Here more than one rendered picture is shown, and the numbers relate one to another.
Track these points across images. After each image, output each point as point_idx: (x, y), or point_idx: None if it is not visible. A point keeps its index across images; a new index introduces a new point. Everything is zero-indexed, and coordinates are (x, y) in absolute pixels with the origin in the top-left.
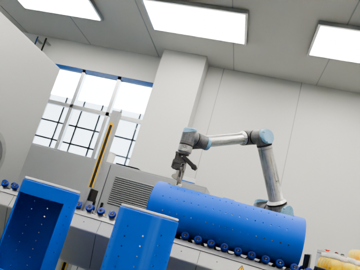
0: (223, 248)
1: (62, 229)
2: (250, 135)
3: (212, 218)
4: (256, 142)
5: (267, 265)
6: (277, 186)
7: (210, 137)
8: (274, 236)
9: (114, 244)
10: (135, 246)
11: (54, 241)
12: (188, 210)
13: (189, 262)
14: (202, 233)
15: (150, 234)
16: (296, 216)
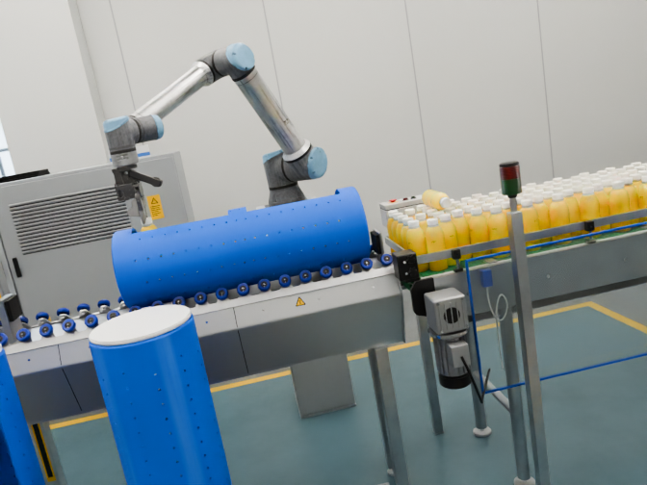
0: (263, 289)
1: (14, 419)
2: (213, 64)
3: (229, 258)
4: (228, 74)
5: (331, 279)
6: (288, 128)
7: (152, 106)
8: (325, 240)
9: (117, 404)
10: (153, 393)
11: (14, 442)
12: (187, 263)
13: (226, 331)
14: (224, 282)
15: (166, 366)
16: (343, 191)
